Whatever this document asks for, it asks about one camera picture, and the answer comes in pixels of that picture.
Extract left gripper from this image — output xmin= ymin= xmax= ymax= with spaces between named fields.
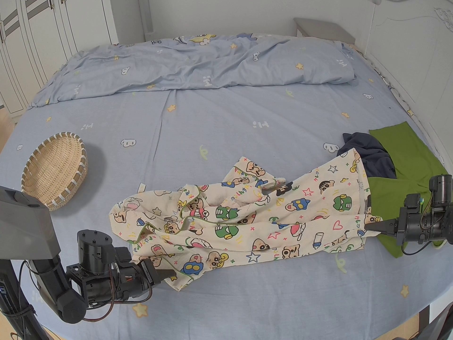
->
xmin=115 ymin=258 xmax=176 ymax=298

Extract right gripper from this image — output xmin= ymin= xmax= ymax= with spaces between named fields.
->
xmin=364 ymin=207 xmax=430 ymax=246

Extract white printed pyjama top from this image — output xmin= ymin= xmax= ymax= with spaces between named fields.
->
xmin=109 ymin=147 xmax=384 ymax=292

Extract dark blue garment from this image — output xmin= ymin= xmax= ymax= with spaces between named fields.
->
xmin=336 ymin=132 xmax=397 ymax=180

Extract round woven basket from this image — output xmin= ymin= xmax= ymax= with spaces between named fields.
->
xmin=21 ymin=132 xmax=88 ymax=212

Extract bed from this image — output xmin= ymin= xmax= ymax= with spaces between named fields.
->
xmin=0 ymin=0 xmax=453 ymax=340

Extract green shorts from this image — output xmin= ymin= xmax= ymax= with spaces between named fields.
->
xmin=368 ymin=121 xmax=447 ymax=259

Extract grey bedside table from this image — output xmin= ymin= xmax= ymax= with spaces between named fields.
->
xmin=294 ymin=17 xmax=356 ymax=45

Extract pale blue quilt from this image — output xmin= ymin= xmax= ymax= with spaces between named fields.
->
xmin=28 ymin=32 xmax=358 ymax=110

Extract white wardrobe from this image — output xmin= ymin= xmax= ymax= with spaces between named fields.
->
xmin=0 ymin=0 xmax=119 ymax=118

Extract black cable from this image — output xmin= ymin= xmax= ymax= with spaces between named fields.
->
xmin=401 ymin=239 xmax=446 ymax=256

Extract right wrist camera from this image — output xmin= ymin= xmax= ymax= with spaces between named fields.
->
xmin=404 ymin=193 xmax=424 ymax=214

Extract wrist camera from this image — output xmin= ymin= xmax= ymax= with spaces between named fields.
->
xmin=404 ymin=193 xmax=424 ymax=214
xmin=113 ymin=246 xmax=132 ymax=265

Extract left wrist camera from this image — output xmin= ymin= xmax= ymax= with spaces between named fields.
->
xmin=113 ymin=246 xmax=132 ymax=265

